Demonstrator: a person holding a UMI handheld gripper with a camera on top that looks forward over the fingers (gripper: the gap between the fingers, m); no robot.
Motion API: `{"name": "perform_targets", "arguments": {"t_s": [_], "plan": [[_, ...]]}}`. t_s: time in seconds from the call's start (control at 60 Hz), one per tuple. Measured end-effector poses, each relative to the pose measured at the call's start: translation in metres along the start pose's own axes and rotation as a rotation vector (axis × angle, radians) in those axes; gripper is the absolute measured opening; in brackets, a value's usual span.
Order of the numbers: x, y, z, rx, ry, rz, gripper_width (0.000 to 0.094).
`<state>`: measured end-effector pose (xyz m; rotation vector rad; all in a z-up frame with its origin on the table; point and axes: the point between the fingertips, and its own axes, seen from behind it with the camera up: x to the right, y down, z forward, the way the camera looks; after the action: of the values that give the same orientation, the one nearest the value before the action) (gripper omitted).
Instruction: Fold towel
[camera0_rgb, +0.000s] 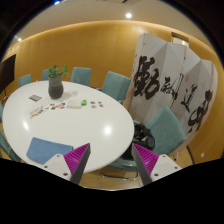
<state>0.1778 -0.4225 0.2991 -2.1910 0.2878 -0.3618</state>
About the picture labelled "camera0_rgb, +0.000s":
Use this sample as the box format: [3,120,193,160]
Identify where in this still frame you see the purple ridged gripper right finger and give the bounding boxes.
[130,143,183,186]

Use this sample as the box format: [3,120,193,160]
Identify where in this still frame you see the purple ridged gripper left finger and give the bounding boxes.
[42,142,92,186]

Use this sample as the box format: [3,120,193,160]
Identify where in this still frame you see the blue folded towel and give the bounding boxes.
[26,137,73,164]

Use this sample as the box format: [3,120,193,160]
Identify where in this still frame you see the black bag on chair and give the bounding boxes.
[121,123,155,160]

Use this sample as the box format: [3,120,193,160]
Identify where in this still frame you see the teal chair near right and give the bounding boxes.
[99,106,186,180]

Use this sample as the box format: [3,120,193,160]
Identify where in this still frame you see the clear plastic box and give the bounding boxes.
[66,100,82,109]

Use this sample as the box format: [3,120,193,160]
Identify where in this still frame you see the green small object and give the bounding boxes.
[81,100,87,106]

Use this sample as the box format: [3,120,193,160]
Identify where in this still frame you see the scattered coloured pieces middle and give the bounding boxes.
[44,102,65,110]

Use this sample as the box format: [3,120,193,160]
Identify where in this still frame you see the scattered coloured pieces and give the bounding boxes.
[44,102,65,110]
[90,101,104,108]

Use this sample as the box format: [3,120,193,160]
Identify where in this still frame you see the scattered coloured pieces right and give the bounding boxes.
[90,101,104,108]

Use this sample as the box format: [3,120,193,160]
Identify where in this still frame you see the colourful sticker sheet left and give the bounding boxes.
[30,106,45,119]

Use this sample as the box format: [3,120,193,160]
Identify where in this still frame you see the grey card on table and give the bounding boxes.
[29,95,42,102]

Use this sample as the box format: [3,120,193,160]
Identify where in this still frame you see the teal chair far right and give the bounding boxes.
[100,71,131,104]

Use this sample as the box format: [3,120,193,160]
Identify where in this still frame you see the grey vase with green plant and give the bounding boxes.
[47,65,68,99]

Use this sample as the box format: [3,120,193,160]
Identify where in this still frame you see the teal chair far middle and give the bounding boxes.
[71,67,92,86]

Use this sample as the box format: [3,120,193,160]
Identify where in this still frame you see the white calligraphy folding screen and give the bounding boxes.
[129,33,218,141]

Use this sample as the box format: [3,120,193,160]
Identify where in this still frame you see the teal chair behind vase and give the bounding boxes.
[42,68,52,81]

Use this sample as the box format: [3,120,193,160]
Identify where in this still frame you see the teal chair far left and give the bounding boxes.
[18,74,32,87]

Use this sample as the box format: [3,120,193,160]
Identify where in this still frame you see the dark wall screen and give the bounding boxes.
[0,55,16,94]

